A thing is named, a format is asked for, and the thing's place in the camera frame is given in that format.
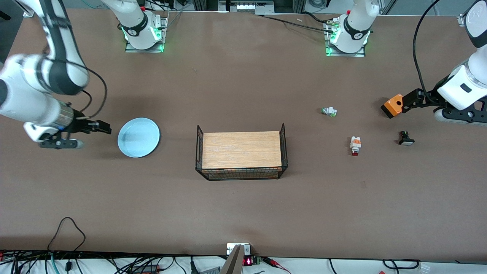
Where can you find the light blue round plate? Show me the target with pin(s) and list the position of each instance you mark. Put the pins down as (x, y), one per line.
(139, 137)

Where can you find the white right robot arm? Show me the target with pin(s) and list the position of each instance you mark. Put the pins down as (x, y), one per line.
(38, 76)

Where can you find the red black clip lead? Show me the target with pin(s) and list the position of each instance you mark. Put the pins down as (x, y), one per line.
(272, 261)

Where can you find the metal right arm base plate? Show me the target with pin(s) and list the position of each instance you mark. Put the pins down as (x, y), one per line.
(164, 34)

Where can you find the black power adapter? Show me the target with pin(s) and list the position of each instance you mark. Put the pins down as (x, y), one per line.
(146, 269)

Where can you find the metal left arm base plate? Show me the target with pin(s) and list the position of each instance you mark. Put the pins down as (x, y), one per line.
(346, 54)

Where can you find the red button white orange switch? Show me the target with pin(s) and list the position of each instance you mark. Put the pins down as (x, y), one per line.
(355, 144)

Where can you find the orange black button box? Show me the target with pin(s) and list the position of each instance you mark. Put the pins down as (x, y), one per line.
(392, 106)

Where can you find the aluminium frame rig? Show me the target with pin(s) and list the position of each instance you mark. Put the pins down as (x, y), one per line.
(224, 5)

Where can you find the green button switch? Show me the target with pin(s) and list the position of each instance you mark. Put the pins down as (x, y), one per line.
(329, 112)

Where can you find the red display module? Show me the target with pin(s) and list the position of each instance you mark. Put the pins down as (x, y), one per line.
(248, 262)

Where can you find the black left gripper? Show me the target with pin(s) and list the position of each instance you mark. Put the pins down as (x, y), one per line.
(427, 96)

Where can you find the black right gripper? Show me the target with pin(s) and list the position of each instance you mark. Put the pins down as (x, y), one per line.
(81, 125)

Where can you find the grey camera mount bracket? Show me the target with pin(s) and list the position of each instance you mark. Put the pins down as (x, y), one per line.
(236, 262)

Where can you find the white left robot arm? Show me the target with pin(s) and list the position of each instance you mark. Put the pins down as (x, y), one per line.
(460, 87)

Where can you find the black white square button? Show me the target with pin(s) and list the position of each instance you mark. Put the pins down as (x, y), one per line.
(406, 140)

